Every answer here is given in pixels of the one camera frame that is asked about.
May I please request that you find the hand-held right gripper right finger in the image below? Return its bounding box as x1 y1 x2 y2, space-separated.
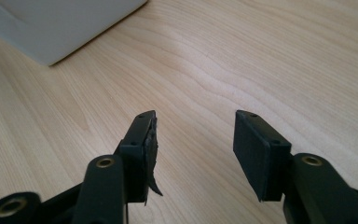
232 109 293 203

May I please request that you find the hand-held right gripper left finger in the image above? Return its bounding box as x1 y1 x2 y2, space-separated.
114 109 164 206

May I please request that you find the white flat tray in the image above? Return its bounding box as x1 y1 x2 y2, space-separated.
0 0 149 67

